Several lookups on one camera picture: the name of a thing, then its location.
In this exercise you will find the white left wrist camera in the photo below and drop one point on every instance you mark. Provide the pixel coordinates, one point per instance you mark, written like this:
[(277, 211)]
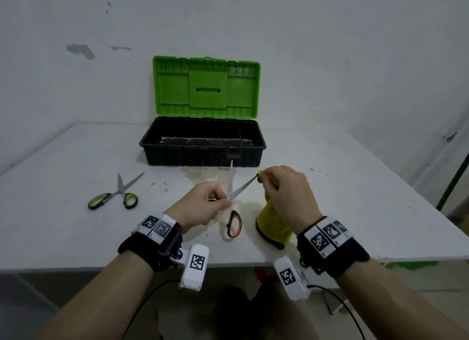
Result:
[(194, 272)]

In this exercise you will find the white table leg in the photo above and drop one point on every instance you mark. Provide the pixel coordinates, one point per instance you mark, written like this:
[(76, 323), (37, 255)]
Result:
[(335, 303)]

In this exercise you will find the person's right forearm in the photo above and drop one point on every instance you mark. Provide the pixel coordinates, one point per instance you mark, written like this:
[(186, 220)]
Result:
[(395, 306)]

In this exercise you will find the black metal pole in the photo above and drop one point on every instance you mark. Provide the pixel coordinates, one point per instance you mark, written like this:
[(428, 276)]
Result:
[(452, 184)]

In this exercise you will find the yellow cloth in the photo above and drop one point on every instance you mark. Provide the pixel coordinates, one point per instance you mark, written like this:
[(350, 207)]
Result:
[(271, 226)]

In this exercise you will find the person's right hand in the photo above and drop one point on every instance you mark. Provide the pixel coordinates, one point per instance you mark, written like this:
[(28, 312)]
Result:
[(293, 200)]

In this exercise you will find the black right wristband with markers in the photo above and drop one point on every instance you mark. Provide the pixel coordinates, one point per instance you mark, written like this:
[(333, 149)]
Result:
[(340, 257)]

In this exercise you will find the person's left hand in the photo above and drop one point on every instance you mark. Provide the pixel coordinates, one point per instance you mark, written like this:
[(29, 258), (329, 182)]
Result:
[(198, 208)]

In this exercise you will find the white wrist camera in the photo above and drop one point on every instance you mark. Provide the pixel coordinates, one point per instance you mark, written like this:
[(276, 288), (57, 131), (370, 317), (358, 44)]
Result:
[(293, 284), (194, 272)]

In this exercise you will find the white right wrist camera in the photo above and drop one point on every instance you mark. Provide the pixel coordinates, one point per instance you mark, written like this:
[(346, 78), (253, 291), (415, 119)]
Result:
[(293, 284)]

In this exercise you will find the green lid black toolbox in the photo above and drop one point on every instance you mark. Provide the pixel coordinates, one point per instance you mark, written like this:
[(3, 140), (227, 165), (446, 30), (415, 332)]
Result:
[(207, 83)]

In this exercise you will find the black wristband with markers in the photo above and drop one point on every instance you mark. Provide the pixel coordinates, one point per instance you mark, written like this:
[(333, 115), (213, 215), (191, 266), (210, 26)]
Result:
[(340, 257), (146, 248)]

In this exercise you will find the black left wristband with markers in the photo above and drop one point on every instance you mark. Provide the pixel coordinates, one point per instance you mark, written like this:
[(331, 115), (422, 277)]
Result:
[(146, 248)]

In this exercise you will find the green plastic scrap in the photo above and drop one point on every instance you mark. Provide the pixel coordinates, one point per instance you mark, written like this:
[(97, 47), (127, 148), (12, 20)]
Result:
[(412, 265)]

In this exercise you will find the person's legs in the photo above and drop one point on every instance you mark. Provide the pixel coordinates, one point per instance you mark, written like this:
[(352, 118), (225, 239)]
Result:
[(275, 321)]

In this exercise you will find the person's left forearm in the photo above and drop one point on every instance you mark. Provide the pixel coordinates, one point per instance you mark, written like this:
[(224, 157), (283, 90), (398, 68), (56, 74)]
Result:
[(99, 299)]

